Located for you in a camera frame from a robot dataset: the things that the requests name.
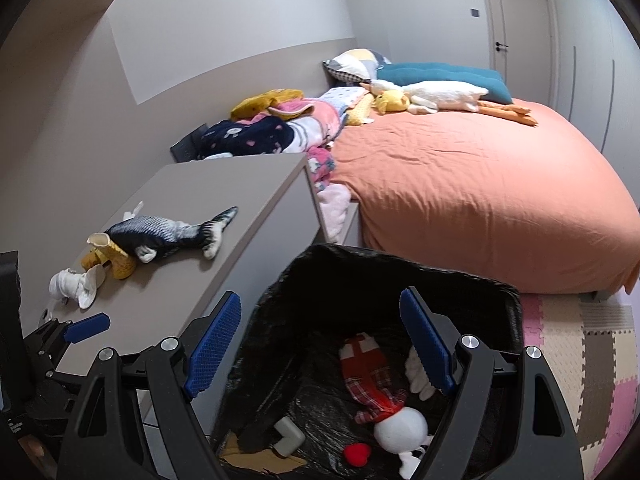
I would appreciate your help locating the white goose plush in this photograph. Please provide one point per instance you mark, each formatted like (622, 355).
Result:
(445, 94)

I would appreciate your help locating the white sock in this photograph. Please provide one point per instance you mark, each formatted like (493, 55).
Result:
(62, 286)
(90, 290)

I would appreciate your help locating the teal pillow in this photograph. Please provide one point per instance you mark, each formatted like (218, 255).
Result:
(440, 72)

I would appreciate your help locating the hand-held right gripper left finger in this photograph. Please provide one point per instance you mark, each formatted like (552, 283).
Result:
(215, 345)

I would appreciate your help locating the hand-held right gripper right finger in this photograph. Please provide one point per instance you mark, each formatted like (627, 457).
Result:
(425, 340)

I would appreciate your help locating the grey angled foam piece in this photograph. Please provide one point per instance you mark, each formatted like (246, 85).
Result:
(289, 437)

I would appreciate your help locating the foam puzzle floor mat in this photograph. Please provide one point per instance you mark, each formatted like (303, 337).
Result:
(590, 360)

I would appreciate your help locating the red heart plush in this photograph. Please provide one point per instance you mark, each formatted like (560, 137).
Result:
(356, 454)

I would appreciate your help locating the dark blue fish plush toy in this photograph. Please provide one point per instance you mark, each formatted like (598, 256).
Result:
(150, 232)

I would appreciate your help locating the grey wardrobe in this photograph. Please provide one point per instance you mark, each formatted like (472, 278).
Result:
(590, 60)

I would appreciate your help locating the snowman plush with plaid scarf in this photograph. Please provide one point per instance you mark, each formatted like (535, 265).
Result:
(400, 427)

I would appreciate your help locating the grey cabinet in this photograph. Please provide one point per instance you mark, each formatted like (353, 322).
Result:
(240, 200)

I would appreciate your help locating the brown cardboard piece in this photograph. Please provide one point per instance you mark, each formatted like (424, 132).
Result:
(250, 460)

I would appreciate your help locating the mustard yellow plush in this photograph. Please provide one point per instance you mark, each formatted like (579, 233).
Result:
(265, 101)

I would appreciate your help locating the patchwork pillow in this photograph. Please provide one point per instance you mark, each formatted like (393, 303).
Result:
(352, 62)

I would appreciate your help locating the pink printed blanket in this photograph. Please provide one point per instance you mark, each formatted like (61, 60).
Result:
(322, 165)

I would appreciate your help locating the mustard brown sock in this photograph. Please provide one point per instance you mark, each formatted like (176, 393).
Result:
(90, 260)

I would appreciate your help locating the beige door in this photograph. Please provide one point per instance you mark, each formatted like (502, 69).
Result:
(522, 10)

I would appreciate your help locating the bed with orange sheet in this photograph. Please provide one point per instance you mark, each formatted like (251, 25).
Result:
(475, 185)

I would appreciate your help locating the light pink fleece blanket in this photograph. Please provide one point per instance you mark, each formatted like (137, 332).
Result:
(334, 210)

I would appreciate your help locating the black and white plush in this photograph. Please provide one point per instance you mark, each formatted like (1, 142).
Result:
(412, 457)

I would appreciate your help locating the black bin with bag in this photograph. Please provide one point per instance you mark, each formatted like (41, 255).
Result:
(325, 280)

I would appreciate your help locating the yellow sock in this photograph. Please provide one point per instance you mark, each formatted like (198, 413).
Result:
(117, 260)

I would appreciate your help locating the white patterned pillow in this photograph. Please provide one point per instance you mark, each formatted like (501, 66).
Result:
(342, 96)

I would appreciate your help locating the white fluffy plush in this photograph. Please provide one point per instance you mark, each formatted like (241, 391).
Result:
(417, 380)

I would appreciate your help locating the yellow dotted pillow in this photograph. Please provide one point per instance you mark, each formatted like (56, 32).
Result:
(359, 112)

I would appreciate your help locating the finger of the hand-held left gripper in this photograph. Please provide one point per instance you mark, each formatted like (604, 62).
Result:
(87, 326)

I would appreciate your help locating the white cloth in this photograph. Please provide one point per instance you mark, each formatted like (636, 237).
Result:
(217, 156)

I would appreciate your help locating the yellow duck plush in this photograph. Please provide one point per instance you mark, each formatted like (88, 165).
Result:
(391, 101)

